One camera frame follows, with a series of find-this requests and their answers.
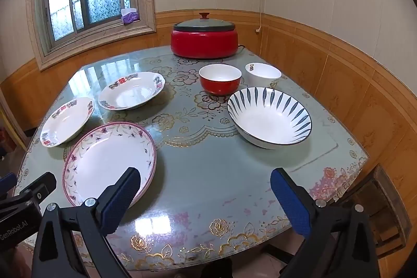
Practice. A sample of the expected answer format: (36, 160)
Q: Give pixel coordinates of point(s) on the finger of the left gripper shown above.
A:
(7, 182)
(39, 189)

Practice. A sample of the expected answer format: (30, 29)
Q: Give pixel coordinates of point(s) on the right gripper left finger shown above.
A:
(56, 253)

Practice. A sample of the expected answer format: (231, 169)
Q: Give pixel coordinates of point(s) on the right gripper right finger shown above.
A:
(337, 241)

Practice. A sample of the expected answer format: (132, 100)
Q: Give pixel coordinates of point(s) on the white plate red characters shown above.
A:
(131, 91)
(66, 122)

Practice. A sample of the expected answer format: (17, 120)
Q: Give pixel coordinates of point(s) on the large blue striped bowl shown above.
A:
(269, 118)

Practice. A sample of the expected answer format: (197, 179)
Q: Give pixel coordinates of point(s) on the white bowl bear print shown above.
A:
(261, 75)

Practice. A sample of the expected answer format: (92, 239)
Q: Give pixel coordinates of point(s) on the red bowl white inside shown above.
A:
(220, 79)

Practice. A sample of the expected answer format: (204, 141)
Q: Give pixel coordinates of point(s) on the wooden stool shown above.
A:
(388, 218)

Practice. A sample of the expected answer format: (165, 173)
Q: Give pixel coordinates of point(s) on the pink floral rimmed plate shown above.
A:
(101, 156)

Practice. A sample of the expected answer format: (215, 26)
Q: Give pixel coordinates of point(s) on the floral glass table cover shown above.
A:
(210, 195)

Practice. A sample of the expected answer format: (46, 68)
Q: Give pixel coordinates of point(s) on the purple tissue pack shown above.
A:
(129, 15)

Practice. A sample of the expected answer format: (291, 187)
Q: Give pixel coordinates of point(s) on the red electric cooking pot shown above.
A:
(204, 45)

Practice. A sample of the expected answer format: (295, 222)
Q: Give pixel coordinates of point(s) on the grey pot lid red knob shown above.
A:
(204, 24)

